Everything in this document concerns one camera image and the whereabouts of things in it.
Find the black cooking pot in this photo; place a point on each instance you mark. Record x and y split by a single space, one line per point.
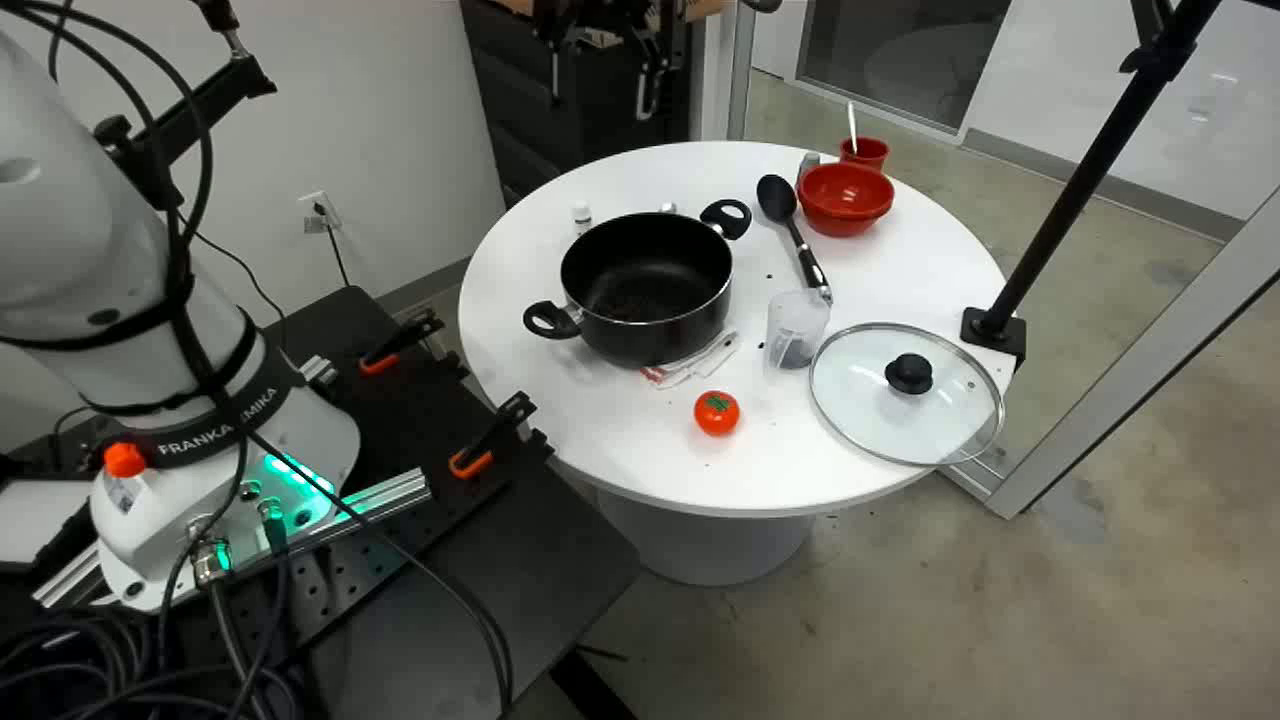
646 285

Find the black perforated robot base table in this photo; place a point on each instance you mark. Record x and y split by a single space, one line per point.
383 625

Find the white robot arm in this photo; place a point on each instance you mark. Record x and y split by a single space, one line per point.
214 424

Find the glass pot lid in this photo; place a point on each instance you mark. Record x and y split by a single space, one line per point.
904 393

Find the red white straw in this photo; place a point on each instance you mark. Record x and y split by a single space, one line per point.
693 367

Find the round white table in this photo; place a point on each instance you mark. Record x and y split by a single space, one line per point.
703 510

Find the orange toy tomato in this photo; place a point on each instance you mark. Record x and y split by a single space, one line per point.
718 414

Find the black ladle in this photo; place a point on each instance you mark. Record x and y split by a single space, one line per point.
782 209

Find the red bowl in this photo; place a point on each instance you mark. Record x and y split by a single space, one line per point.
845 196

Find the red mug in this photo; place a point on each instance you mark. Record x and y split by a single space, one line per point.
866 153

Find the black tripod stand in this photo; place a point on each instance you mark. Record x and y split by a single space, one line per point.
1168 32

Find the orange handled clamp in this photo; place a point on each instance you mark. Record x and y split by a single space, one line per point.
408 336
491 440

